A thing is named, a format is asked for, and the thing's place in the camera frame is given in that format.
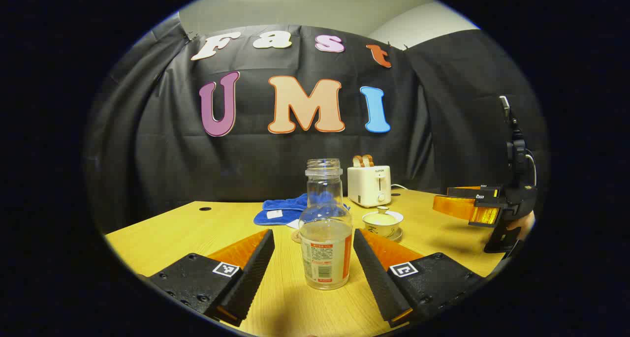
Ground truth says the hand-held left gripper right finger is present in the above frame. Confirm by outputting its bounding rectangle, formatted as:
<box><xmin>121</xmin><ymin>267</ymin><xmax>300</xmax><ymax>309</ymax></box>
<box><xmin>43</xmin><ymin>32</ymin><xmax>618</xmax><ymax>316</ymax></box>
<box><xmin>353</xmin><ymin>228</ymin><xmax>487</xmax><ymax>328</ymax></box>

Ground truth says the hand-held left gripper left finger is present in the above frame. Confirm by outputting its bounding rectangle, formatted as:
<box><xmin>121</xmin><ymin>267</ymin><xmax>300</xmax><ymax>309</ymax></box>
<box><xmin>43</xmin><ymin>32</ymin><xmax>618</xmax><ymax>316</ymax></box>
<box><xmin>146</xmin><ymin>229</ymin><xmax>275</xmax><ymax>327</ymax></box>

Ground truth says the white teacup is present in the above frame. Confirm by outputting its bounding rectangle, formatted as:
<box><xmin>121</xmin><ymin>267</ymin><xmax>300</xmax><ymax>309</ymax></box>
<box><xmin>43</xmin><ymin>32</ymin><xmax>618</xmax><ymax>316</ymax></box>
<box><xmin>362</xmin><ymin>211</ymin><xmax>404</xmax><ymax>238</ymax></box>

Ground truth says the clear glass water bottle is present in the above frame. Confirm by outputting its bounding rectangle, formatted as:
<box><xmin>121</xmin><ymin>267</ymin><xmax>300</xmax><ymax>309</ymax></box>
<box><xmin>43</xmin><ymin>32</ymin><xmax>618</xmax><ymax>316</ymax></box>
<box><xmin>299</xmin><ymin>158</ymin><xmax>353</xmax><ymax>291</ymax></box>

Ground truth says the blue towel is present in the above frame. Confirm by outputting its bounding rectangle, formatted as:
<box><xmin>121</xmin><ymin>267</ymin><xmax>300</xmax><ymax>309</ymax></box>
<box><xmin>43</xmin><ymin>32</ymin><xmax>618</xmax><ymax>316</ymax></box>
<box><xmin>253</xmin><ymin>192</ymin><xmax>351</xmax><ymax>229</ymax></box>

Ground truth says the white toaster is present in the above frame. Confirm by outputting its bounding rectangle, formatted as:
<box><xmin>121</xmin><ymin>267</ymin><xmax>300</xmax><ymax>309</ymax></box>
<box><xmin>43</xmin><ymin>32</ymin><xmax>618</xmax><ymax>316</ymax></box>
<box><xmin>347</xmin><ymin>165</ymin><xmax>392</xmax><ymax>209</ymax></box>

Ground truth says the black backdrop cloth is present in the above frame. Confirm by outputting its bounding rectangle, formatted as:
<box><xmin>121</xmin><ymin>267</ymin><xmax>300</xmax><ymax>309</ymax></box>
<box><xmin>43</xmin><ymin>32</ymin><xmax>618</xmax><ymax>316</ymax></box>
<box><xmin>84</xmin><ymin>12</ymin><xmax>549</xmax><ymax>234</ymax></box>

